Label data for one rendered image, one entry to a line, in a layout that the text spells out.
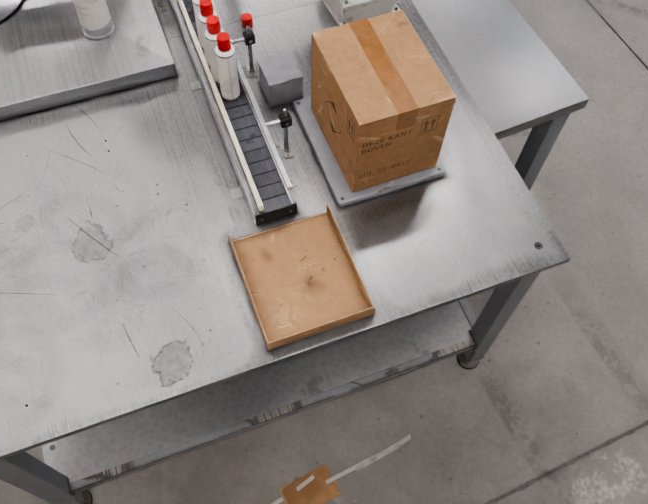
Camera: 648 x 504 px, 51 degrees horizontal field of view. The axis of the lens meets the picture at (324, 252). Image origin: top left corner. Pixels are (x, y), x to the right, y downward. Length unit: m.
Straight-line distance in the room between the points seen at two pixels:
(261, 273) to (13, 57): 0.96
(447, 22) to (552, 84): 0.37
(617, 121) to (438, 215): 1.66
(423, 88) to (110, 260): 0.85
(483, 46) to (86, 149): 1.18
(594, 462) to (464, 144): 1.20
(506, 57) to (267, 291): 1.02
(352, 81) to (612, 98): 1.94
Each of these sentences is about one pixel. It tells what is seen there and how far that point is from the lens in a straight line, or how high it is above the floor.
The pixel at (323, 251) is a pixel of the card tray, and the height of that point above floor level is 0.83.
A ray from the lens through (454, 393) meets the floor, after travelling 2.45.
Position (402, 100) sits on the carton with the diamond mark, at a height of 1.12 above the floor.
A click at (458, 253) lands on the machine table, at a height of 0.83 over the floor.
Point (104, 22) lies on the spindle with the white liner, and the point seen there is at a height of 0.93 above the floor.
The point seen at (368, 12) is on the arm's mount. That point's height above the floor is 0.87.
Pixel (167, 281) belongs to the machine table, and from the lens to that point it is 1.66.
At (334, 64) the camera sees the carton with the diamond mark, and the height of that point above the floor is 1.12.
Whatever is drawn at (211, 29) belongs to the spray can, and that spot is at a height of 1.07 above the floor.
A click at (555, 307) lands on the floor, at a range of 2.68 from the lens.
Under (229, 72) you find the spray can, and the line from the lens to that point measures 1.81.
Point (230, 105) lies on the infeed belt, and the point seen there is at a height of 0.88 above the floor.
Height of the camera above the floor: 2.29
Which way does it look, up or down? 61 degrees down
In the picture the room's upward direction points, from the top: 3 degrees clockwise
